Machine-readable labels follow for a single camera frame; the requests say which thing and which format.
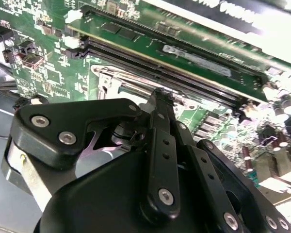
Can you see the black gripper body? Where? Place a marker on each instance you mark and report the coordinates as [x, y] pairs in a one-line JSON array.
[[99, 194]]

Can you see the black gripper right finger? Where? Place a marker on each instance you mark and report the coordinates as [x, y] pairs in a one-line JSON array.
[[214, 189]]

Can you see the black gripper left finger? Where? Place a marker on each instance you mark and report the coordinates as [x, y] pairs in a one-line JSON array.
[[51, 136]]

